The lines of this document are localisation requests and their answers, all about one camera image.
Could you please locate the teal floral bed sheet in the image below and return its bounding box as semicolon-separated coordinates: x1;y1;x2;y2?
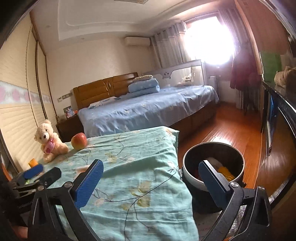
44;126;199;240

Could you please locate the grey bed guard rail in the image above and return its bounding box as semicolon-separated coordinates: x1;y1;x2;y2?
143;60;207;88

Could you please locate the black flat television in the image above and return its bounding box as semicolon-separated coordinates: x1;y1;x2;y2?
261;88;279;157

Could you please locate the grey round trash bin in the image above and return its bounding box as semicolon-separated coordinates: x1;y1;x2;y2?
181;141;245;193

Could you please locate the dark red hanging coat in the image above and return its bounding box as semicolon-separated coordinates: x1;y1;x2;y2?
230;46;261;91

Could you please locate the red yellow apple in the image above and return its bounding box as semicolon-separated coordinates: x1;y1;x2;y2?
71;133;88;151

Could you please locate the dark wooden nightstand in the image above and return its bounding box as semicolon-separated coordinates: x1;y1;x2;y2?
56;114;84;143

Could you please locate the silver foil bag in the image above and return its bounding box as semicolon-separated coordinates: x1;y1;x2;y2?
224;205;247;240

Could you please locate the framed photo on nightstand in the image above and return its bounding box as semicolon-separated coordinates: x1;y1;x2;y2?
63;106;75;119

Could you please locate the wall air conditioner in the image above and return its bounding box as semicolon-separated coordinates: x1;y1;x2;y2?
125;37;151;47

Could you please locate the blue bed sheet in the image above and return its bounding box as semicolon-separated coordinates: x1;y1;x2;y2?
78;85;219;138

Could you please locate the grey window curtain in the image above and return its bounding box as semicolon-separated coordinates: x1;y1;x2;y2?
150;21;190;68

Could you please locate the white teddy bear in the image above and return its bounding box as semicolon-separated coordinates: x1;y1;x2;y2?
34;120;69;163

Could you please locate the folded blue quilt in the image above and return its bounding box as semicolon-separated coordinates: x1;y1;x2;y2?
128;78;159;93

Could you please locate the wooden headboard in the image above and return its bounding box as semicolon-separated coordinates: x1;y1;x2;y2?
73;72;138;110

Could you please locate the large orange foam net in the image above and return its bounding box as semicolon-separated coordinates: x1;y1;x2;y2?
218;166;235;182

